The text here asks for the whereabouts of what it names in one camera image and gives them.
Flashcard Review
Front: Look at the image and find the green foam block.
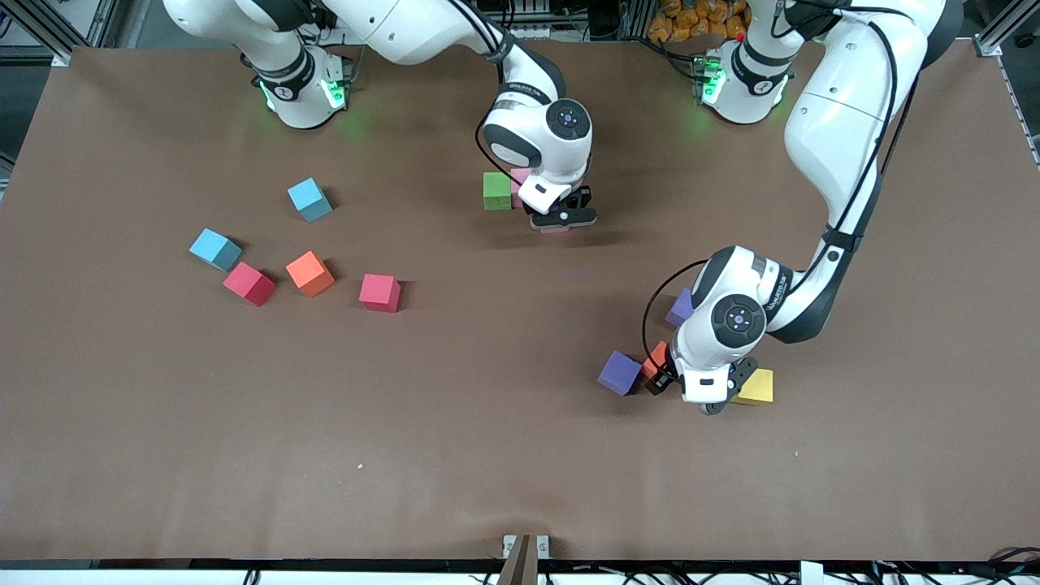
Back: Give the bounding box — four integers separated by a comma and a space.
483, 171, 513, 212

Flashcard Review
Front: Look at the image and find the red foam block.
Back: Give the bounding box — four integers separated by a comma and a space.
358, 273, 402, 314
223, 261, 277, 308

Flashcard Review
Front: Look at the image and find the purple foam block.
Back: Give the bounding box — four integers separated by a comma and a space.
597, 350, 644, 397
665, 288, 696, 328

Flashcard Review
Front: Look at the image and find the yellow foam block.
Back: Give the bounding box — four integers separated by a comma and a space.
730, 368, 774, 406

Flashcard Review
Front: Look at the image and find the white ribbed device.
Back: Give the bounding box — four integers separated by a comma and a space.
504, 0, 555, 41

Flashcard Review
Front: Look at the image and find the orange snack bag pile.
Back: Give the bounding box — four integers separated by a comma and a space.
648, 0, 752, 43

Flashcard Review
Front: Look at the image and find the blue foam block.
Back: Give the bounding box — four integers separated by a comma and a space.
188, 227, 244, 272
287, 177, 334, 223

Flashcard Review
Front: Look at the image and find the small metal bracket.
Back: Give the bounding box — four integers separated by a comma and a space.
502, 534, 551, 560

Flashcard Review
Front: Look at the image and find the aluminium frame profile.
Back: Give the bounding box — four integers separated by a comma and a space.
16, 0, 123, 67
971, 0, 1040, 58

